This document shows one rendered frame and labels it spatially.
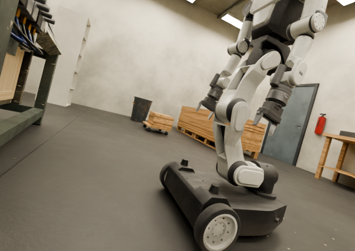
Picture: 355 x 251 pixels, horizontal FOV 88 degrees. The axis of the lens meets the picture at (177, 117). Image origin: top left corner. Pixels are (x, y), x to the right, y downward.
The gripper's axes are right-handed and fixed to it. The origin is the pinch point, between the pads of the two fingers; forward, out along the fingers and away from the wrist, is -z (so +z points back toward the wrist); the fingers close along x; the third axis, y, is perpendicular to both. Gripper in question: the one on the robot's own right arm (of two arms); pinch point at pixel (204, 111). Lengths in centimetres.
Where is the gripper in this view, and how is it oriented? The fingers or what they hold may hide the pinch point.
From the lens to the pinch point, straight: 126.9
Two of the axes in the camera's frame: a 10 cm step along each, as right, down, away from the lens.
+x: -8.0, -4.9, -3.4
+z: 5.1, -8.6, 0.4
